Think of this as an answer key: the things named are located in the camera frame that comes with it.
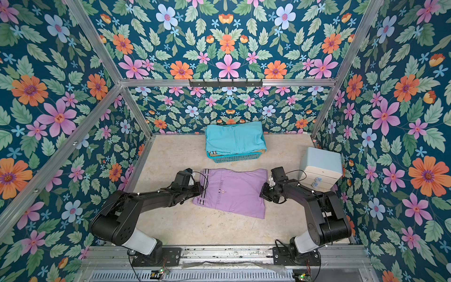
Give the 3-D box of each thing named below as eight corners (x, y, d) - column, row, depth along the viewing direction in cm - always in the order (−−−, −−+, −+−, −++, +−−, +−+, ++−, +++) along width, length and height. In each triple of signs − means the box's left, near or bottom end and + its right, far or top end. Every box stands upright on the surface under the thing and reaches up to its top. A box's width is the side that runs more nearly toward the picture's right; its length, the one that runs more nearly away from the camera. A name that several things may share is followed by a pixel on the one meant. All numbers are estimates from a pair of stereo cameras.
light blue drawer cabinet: (297, 184, 99) (306, 168, 86) (300, 161, 109) (308, 145, 96) (329, 193, 95) (343, 178, 83) (329, 169, 105) (341, 152, 93)
